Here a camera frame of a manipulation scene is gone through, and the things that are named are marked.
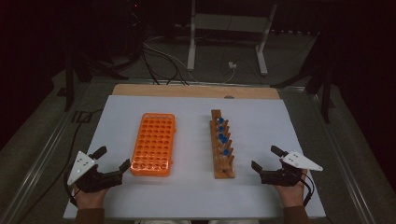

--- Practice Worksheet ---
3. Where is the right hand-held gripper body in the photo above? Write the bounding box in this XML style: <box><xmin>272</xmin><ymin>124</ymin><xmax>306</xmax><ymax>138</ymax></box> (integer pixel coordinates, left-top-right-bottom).
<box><xmin>261</xmin><ymin>150</ymin><xmax>324</xmax><ymax>188</ymax></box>

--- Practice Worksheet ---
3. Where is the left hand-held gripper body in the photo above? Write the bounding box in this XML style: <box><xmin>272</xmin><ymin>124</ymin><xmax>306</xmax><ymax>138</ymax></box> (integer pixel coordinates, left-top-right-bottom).
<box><xmin>66</xmin><ymin>151</ymin><xmax>124</xmax><ymax>194</ymax></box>

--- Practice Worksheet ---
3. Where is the wooden tube rack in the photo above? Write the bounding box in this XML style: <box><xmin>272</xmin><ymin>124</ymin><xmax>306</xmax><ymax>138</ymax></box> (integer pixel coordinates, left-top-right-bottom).
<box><xmin>210</xmin><ymin>109</ymin><xmax>236</xmax><ymax>180</ymax></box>

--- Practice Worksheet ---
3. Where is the orange plastic tube rack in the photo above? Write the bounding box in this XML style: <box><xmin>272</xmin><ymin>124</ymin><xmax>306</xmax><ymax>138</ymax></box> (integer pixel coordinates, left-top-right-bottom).
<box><xmin>129</xmin><ymin>112</ymin><xmax>177</xmax><ymax>177</ymax></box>

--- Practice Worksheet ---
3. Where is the person's left hand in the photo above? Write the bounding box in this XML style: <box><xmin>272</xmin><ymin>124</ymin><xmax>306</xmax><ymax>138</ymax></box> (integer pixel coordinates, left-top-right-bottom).
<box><xmin>73</xmin><ymin>183</ymin><xmax>110</xmax><ymax>210</ymax></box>

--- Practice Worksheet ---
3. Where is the person's right hand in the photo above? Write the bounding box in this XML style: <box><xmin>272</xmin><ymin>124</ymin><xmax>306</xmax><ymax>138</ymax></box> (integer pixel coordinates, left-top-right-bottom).
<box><xmin>274</xmin><ymin>169</ymin><xmax>309</xmax><ymax>208</ymax></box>

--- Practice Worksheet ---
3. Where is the white board mat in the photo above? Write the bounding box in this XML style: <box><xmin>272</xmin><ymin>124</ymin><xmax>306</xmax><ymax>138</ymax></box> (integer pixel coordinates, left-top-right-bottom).
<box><xmin>63</xmin><ymin>94</ymin><xmax>327</xmax><ymax>220</ymax></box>

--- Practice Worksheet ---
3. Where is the black tripod stand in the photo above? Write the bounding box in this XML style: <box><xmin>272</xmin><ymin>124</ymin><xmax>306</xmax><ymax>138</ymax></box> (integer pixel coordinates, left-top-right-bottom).
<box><xmin>64</xmin><ymin>50</ymin><xmax>139</xmax><ymax>113</ymax></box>
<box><xmin>270</xmin><ymin>31</ymin><xmax>336</xmax><ymax>124</ymax></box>

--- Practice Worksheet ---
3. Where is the white metal stand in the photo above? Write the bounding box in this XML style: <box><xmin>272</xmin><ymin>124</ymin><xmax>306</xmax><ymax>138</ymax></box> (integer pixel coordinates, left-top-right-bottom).
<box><xmin>186</xmin><ymin>0</ymin><xmax>278</xmax><ymax>77</ymax></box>

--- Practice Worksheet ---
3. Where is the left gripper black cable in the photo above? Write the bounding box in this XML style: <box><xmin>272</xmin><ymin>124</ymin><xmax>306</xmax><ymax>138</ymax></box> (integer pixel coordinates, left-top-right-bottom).
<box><xmin>18</xmin><ymin>108</ymin><xmax>105</xmax><ymax>220</ymax></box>

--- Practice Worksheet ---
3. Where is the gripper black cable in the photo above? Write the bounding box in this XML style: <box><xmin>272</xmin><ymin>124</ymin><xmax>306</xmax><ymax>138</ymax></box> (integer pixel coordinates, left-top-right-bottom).
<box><xmin>18</xmin><ymin>108</ymin><xmax>105</xmax><ymax>220</ymax></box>
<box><xmin>299</xmin><ymin>170</ymin><xmax>316</xmax><ymax>208</ymax></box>

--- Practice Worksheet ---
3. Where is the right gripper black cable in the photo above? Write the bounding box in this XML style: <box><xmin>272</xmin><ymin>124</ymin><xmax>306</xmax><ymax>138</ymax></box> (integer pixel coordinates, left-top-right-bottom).
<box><xmin>299</xmin><ymin>170</ymin><xmax>316</xmax><ymax>208</ymax></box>

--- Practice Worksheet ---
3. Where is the metal frame rail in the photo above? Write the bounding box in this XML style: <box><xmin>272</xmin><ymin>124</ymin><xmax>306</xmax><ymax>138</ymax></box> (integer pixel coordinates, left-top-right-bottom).
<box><xmin>0</xmin><ymin>82</ymin><xmax>92</xmax><ymax>224</ymax></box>
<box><xmin>311</xmin><ymin>91</ymin><xmax>375</xmax><ymax>224</ymax></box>

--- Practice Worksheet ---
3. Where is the black cable bundle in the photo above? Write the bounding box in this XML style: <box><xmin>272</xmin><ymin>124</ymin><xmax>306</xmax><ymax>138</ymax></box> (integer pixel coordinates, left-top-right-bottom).
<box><xmin>141</xmin><ymin>40</ymin><xmax>190</xmax><ymax>86</ymax></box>

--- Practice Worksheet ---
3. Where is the white cable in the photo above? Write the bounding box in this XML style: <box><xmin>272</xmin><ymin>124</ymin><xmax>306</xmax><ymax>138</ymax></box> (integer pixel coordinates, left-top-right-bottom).
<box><xmin>143</xmin><ymin>41</ymin><xmax>201</xmax><ymax>84</ymax></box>

